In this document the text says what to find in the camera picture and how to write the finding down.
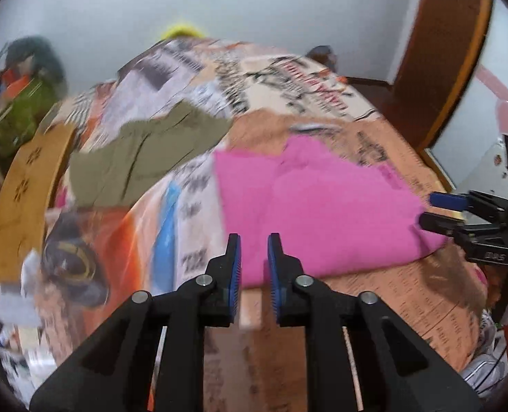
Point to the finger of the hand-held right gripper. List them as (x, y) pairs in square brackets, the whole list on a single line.
[(438, 222), (445, 200)]

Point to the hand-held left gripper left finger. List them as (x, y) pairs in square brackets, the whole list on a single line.
[(236, 274)]

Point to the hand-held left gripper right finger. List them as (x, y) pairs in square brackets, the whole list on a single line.
[(273, 274)]

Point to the pink pants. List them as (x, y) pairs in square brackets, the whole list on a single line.
[(322, 214)]

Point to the olive green pants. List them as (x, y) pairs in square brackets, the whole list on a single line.
[(151, 154)]

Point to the newspaper print bed sheet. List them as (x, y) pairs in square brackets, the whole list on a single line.
[(331, 94)]

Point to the blue grey backpack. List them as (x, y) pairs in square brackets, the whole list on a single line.
[(322, 55)]

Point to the wooden lap desk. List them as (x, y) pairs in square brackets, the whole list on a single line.
[(26, 197)]

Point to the yellow foam bed guard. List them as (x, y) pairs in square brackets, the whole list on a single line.
[(183, 32)]

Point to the green patterned bag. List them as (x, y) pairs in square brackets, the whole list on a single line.
[(22, 113)]

